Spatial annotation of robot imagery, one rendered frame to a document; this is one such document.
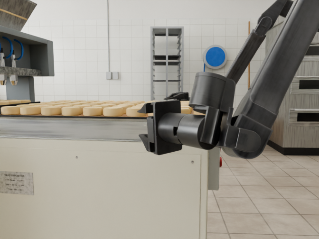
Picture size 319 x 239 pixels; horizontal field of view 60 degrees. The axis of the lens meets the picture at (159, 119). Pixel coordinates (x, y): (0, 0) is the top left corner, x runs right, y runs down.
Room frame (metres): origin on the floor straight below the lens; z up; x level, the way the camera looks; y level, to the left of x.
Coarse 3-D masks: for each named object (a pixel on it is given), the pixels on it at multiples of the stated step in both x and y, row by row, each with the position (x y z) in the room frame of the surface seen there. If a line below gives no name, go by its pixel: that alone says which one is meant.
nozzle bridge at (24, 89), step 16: (0, 32) 0.97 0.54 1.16; (16, 32) 1.04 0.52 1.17; (16, 48) 1.16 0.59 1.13; (32, 48) 1.25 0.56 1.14; (48, 48) 1.25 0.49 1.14; (16, 64) 1.15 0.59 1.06; (32, 64) 1.25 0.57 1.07; (48, 64) 1.24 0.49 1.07; (32, 80) 1.29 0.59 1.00; (16, 96) 1.28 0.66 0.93; (32, 96) 1.29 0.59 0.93
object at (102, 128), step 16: (0, 128) 0.76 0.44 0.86; (16, 128) 0.75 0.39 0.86; (32, 128) 0.74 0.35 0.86; (48, 128) 0.74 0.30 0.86; (64, 128) 0.73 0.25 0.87; (80, 128) 0.72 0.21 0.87; (96, 128) 0.72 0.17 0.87; (112, 128) 0.71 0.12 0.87; (128, 128) 0.71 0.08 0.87; (144, 128) 0.70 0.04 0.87
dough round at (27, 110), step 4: (20, 108) 0.72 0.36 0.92; (24, 108) 0.71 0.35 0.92; (28, 108) 0.71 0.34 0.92; (32, 108) 0.72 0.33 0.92; (36, 108) 0.72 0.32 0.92; (40, 108) 0.75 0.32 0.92; (20, 112) 0.72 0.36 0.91; (24, 112) 0.71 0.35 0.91; (28, 112) 0.71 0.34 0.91; (32, 112) 0.72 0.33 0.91; (36, 112) 0.72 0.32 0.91; (40, 112) 0.74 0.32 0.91
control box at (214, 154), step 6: (210, 150) 0.71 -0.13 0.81; (216, 150) 0.71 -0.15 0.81; (210, 156) 0.71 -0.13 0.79; (216, 156) 0.71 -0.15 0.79; (210, 162) 0.71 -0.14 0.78; (216, 162) 0.71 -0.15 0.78; (210, 168) 0.71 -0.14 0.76; (216, 168) 0.71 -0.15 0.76; (210, 174) 0.71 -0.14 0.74; (216, 174) 0.71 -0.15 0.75; (210, 180) 0.71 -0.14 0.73; (216, 180) 0.71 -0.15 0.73; (210, 186) 0.71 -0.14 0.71; (216, 186) 0.71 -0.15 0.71
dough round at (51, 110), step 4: (44, 108) 0.71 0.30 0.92; (48, 108) 0.71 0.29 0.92; (52, 108) 0.71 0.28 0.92; (56, 108) 0.72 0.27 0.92; (60, 108) 0.73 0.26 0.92; (44, 112) 0.71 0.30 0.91; (48, 112) 0.71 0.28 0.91; (52, 112) 0.71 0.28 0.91; (56, 112) 0.72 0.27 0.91; (60, 112) 0.73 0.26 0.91
